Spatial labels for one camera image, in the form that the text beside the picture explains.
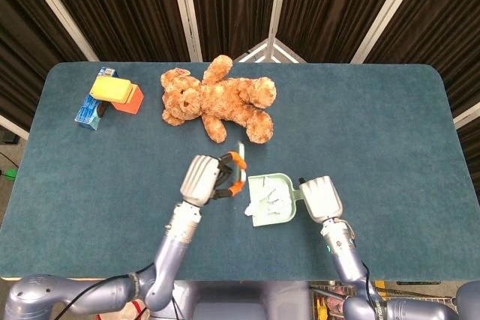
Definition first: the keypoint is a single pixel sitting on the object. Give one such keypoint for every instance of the black floor object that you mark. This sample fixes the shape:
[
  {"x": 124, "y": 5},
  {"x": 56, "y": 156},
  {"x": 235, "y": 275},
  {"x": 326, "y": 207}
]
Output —
[{"x": 7, "y": 136}]

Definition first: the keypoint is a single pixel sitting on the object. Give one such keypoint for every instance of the white screen base foot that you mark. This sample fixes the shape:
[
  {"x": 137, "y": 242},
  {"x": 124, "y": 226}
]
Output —
[{"x": 268, "y": 52}]

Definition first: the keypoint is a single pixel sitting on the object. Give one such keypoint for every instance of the grey robot torso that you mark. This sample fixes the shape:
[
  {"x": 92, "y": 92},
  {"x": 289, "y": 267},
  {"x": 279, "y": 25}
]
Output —
[{"x": 240, "y": 297}]

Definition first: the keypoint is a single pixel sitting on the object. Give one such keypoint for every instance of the yellow sponge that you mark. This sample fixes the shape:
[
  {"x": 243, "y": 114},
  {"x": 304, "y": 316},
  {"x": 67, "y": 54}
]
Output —
[{"x": 108, "y": 87}]

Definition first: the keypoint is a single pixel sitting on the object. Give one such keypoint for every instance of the white paper scraps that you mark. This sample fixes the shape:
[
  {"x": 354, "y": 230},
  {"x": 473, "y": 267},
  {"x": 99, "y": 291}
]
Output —
[{"x": 272, "y": 200}]

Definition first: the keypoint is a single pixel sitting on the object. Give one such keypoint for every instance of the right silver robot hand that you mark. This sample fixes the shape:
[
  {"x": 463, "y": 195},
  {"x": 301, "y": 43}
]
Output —
[{"x": 322, "y": 200}]

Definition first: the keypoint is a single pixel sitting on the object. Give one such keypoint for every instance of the green plastic dustpan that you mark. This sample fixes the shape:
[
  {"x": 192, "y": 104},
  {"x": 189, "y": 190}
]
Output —
[{"x": 275, "y": 221}]

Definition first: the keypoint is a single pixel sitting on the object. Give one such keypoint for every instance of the brown teddy bear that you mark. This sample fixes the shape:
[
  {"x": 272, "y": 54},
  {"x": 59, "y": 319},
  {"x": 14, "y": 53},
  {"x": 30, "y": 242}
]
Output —
[{"x": 221, "y": 99}]

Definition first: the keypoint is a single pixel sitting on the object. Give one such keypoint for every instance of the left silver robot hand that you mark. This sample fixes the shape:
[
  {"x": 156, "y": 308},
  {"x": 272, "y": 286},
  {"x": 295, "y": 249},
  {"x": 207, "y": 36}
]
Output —
[{"x": 200, "y": 177}]

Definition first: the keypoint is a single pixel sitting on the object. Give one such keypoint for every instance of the teal felt table cloth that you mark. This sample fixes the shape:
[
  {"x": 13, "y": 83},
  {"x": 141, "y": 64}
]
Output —
[{"x": 337, "y": 129}]

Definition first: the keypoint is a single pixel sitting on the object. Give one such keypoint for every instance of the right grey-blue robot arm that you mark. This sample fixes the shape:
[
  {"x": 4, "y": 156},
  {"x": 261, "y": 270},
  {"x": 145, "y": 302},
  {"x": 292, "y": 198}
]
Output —
[{"x": 347, "y": 256}]

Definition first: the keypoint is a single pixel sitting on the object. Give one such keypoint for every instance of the small green floor object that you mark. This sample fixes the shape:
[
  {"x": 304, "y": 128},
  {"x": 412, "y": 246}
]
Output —
[{"x": 9, "y": 173}]

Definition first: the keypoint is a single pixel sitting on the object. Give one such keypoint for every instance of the green hand broom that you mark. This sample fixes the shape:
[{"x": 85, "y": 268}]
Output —
[{"x": 241, "y": 151}]

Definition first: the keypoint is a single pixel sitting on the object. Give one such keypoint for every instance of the yellow item in cart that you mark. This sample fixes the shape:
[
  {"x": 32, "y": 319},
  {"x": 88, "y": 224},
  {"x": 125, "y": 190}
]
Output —
[{"x": 320, "y": 307}]

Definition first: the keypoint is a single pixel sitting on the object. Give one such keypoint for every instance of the orange cube block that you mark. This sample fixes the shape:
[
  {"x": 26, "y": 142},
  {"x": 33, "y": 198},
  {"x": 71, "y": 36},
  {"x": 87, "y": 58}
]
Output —
[{"x": 135, "y": 103}]

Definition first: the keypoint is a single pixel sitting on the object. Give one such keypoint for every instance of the blue tissue pack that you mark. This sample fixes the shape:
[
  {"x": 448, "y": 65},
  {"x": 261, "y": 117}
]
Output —
[{"x": 88, "y": 112}]

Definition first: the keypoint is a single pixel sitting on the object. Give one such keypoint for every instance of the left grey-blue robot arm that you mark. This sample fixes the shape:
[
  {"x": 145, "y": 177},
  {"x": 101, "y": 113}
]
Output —
[{"x": 170, "y": 252}]

